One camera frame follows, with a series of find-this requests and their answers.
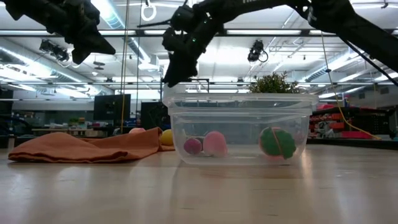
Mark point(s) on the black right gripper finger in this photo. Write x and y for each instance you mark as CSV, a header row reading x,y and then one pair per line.
x,y
191,67
175,70

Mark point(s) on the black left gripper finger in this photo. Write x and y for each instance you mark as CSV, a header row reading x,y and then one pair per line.
x,y
98,43
77,51

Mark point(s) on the toy cherry pair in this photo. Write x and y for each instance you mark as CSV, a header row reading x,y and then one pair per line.
x,y
192,146

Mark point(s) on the pink plush produce toy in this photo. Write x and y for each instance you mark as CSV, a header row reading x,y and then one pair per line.
x,y
215,143

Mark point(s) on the orange toy carrot green top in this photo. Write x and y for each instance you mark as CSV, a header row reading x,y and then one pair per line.
x,y
276,142

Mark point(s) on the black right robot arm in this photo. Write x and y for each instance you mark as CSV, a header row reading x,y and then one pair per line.
x,y
342,18

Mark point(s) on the clear plastic tupperware container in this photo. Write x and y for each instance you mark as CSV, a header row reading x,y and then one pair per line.
x,y
239,102

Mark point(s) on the black computer monitor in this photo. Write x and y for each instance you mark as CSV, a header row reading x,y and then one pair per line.
x,y
154,115
112,107

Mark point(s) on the yellow toy lemon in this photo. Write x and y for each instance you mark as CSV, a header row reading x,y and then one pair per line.
x,y
167,137

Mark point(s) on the orange pink toy peach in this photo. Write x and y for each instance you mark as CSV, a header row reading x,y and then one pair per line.
x,y
137,131

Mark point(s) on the small green potted plant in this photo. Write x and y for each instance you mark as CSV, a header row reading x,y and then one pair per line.
x,y
273,83

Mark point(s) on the orange cloth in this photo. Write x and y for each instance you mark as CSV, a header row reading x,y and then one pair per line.
x,y
93,146

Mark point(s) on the shelf with red bins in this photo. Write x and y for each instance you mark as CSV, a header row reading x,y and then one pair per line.
x,y
342,123

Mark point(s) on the ceiling mounted black camera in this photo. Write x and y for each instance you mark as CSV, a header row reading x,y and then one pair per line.
x,y
54,49
255,51

